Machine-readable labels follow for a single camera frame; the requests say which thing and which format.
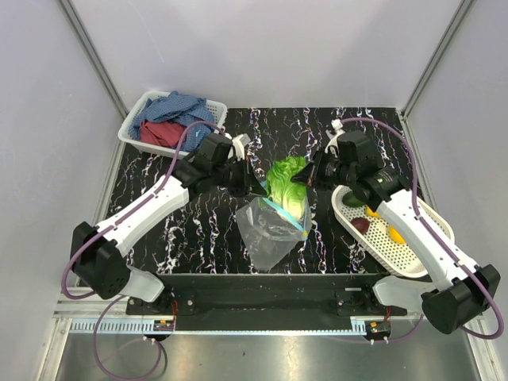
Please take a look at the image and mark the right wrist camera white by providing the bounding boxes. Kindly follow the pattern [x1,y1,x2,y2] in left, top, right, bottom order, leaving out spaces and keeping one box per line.
[325,119,345,157]

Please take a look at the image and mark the right aluminium frame post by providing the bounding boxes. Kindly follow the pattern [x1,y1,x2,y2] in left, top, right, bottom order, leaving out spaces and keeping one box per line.
[401,0,476,118]

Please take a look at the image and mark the clear zip top bag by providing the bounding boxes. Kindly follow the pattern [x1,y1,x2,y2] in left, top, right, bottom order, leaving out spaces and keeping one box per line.
[236,196,311,271]

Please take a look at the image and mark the aluminium rail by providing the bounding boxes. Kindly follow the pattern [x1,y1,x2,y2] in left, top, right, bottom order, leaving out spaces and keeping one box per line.
[53,298,419,337]

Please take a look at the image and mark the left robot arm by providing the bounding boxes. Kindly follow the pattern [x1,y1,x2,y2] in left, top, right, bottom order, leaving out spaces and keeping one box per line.
[66,133,266,314]

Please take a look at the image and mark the left aluminium frame post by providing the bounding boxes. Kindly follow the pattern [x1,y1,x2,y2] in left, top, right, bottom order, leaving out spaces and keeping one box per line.
[56,0,128,118]

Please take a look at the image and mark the dark red cloth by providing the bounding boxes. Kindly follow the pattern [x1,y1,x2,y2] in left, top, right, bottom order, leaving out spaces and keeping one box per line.
[140,121,184,148]

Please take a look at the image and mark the green fake lettuce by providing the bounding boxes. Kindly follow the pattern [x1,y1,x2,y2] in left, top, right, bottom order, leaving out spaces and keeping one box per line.
[266,156,307,220]

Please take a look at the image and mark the aluminium frame post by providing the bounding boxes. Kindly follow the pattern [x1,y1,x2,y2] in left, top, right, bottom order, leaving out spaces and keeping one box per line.
[56,0,128,118]
[401,0,476,118]

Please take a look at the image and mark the white perforated basket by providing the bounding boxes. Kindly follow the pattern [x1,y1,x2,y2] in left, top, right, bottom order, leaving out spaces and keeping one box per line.
[331,184,456,278]

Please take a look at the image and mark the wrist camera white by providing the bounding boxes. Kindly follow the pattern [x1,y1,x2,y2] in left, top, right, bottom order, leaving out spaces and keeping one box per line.
[325,119,345,157]
[229,133,251,160]

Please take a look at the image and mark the dark red fake fruit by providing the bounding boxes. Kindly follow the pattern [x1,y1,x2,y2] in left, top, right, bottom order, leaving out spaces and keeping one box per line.
[350,217,370,235]

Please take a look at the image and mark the yellow fake lemon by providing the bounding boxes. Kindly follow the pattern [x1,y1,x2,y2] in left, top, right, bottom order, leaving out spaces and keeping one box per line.
[365,206,380,217]
[388,225,406,244]

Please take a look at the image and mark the dark green fake avocado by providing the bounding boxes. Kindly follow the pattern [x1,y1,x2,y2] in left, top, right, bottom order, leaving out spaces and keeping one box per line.
[341,190,365,208]

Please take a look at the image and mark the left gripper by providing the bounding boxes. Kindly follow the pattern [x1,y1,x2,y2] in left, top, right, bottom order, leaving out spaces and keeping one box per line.
[212,156,267,198]

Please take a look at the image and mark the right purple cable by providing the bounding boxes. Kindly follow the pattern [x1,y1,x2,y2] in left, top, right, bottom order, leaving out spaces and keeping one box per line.
[341,117,505,342]

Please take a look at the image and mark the grey plastic basket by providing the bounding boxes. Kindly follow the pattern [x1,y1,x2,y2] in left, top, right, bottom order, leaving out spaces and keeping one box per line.
[117,90,227,158]

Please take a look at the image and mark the black marble pattern mat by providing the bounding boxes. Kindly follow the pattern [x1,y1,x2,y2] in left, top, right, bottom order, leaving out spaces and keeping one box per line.
[106,107,412,275]

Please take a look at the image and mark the purple cable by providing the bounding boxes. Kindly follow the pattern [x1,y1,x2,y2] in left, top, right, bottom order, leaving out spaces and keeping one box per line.
[60,121,227,299]
[341,117,505,342]

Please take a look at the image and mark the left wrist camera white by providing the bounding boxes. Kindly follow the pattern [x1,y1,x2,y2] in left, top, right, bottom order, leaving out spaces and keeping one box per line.
[229,133,251,160]

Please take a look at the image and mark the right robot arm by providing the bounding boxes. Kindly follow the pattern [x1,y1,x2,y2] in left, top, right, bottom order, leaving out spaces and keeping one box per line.
[292,131,504,340]

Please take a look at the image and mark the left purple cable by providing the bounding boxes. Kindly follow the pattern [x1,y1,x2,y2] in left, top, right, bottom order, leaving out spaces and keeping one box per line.
[60,121,227,299]

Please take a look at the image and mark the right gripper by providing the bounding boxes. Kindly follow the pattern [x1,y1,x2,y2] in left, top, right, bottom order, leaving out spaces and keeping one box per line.
[292,146,356,191]

